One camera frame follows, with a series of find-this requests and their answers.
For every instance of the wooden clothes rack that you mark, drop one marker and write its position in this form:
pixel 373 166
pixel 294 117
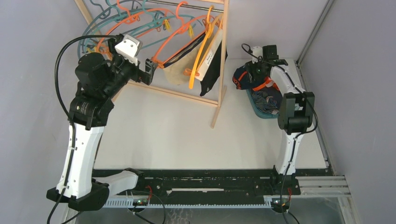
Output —
pixel 222 88

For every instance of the navy orange-trimmed underwear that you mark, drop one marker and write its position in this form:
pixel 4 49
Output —
pixel 241 79

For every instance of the orange underwear in basket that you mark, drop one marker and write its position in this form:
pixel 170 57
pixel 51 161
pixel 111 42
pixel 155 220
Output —
pixel 268 82

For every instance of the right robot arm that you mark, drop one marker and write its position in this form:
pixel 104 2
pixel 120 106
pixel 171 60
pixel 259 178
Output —
pixel 296 117

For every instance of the black white-banded underwear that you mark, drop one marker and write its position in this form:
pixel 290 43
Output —
pixel 210 62

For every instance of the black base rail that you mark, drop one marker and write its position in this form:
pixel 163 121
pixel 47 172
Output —
pixel 213 187

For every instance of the yellow hanger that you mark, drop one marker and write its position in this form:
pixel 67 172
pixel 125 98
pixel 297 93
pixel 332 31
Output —
pixel 208 32

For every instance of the teal plastic basket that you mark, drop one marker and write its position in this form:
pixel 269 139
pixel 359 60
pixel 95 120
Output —
pixel 264 104

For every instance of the dark teal empty hanger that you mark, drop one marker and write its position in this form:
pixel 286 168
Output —
pixel 114 14

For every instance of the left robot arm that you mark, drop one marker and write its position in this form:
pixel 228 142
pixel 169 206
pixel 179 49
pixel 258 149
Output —
pixel 99 81

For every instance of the navy striped underwear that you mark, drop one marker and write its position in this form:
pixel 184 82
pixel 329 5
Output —
pixel 276 93

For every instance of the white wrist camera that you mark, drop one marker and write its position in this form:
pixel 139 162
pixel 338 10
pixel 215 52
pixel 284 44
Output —
pixel 257 53
pixel 129 48

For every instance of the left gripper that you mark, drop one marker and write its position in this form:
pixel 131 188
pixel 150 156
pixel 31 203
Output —
pixel 145 76

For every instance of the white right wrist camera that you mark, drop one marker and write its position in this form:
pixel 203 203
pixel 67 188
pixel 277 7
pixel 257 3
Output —
pixel 257 53

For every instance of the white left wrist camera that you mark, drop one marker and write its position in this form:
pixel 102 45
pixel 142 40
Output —
pixel 129 48

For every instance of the beige underwear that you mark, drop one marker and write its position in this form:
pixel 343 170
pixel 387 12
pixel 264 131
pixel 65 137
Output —
pixel 178 67

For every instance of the teal hanger with clips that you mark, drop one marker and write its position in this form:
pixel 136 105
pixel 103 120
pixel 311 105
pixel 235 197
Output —
pixel 181 23

